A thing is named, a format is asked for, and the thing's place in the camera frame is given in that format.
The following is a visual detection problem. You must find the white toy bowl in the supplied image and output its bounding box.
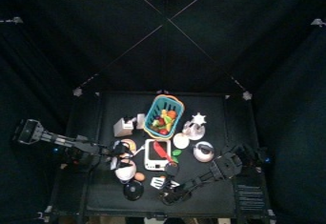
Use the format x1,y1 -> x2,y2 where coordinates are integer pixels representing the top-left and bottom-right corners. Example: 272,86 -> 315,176
114,159 -> 139,182

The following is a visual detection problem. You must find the white slotted toy spatula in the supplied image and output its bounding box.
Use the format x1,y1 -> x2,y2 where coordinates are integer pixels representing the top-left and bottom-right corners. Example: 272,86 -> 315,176
150,175 -> 169,191

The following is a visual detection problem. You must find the black toy frying pan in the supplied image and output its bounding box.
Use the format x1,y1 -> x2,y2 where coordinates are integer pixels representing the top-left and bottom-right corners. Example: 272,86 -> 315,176
122,180 -> 146,202

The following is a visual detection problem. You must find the yellow-green toy vegetable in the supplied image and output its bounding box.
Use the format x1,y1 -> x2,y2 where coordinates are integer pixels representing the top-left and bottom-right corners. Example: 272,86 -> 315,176
164,116 -> 176,132

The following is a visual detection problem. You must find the red toy knife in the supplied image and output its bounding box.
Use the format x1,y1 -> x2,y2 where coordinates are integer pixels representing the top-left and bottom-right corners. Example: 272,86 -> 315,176
152,140 -> 174,163

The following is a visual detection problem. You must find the teal basket with orange rim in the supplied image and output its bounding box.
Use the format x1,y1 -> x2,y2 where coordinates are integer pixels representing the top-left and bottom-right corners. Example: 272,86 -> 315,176
143,94 -> 186,140

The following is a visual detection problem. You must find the white star-shaped object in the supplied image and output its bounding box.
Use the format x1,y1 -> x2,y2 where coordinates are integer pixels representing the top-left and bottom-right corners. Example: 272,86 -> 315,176
181,120 -> 206,141

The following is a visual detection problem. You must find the silver toy pot lid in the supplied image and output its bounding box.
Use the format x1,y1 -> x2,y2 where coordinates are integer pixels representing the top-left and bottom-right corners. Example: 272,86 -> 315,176
193,140 -> 217,164

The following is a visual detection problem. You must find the black round toy ladle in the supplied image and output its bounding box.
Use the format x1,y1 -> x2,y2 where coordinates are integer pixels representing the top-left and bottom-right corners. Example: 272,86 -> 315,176
164,162 -> 180,177

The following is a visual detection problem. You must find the white star-shaped toy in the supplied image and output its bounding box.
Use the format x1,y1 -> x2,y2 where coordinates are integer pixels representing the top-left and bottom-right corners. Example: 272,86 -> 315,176
192,112 -> 209,126

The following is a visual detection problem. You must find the grey toy knife block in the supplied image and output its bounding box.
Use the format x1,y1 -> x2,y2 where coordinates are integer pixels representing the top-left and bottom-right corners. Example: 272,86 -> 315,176
113,116 -> 137,138

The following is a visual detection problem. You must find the tan toy bread slice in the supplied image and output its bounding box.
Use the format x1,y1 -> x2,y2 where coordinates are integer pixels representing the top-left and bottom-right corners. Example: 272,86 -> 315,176
121,138 -> 139,155

